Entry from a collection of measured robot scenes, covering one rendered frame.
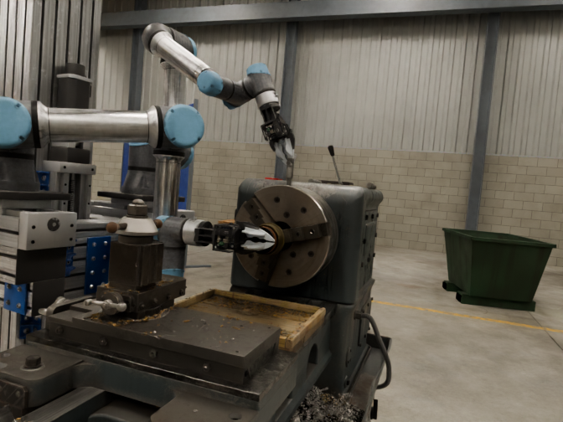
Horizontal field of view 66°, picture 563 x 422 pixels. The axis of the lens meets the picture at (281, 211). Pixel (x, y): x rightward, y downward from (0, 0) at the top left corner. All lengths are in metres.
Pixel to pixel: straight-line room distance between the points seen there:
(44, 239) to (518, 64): 11.23
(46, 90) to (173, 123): 0.54
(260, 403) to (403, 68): 11.24
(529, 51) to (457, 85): 1.65
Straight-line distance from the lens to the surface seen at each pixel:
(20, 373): 0.82
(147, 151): 1.64
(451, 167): 11.21
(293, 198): 1.30
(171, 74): 1.81
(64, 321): 0.88
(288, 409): 1.13
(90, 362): 0.84
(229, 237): 1.15
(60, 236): 1.25
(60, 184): 1.54
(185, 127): 1.22
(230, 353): 0.70
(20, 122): 1.18
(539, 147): 11.55
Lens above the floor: 1.23
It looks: 3 degrees down
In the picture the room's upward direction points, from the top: 5 degrees clockwise
